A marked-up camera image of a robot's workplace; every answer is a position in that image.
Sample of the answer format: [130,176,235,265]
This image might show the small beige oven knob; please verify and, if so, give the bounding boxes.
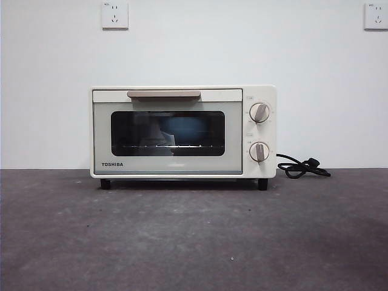
[249,141,270,163]

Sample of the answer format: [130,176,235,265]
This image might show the white wall socket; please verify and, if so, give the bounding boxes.
[364,2,388,31]
[101,2,129,30]

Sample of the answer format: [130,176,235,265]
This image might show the large beige oven knob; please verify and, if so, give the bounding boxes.
[249,102,272,124]

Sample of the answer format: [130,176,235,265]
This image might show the wire oven rack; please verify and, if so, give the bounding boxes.
[121,144,226,150]

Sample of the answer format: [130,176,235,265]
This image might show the blue bowl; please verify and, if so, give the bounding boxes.
[165,118,210,147]

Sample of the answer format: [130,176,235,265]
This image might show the cream toaster oven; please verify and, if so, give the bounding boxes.
[90,84,278,191]

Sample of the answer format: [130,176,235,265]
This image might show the oven door with glass window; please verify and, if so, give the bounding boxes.
[92,88,244,176]

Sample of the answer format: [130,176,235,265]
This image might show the black oven power cable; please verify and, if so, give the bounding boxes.
[275,152,332,179]

